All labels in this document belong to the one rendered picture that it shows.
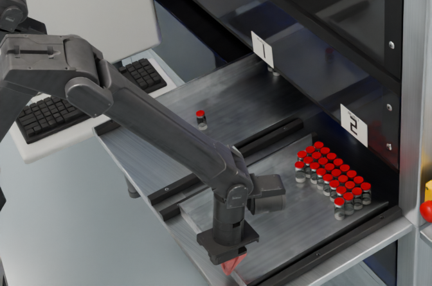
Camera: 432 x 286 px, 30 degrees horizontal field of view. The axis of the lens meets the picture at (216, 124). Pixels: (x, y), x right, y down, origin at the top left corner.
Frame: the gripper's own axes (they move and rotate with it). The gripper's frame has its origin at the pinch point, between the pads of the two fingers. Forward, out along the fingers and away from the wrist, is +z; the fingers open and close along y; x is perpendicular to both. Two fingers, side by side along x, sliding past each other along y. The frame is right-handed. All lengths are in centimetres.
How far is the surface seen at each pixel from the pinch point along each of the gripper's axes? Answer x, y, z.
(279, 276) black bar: -7.1, 7.5, -0.8
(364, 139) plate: 3.7, 34.2, -16.4
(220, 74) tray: 54, 31, -5
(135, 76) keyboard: 76, 18, 4
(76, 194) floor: 133, 17, 89
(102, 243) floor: 104, 15, 89
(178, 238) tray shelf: 14.9, -2.4, 3.0
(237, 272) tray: -2.4, 0.9, -1.1
